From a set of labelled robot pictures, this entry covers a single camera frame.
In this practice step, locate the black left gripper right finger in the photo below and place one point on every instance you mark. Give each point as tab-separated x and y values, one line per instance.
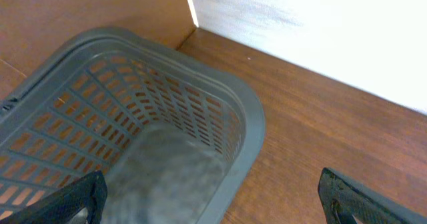
345	200

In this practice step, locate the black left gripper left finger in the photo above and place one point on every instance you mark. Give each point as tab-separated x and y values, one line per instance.
88	192

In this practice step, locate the grey plastic mesh basket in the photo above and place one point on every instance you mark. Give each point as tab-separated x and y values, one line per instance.
173	137

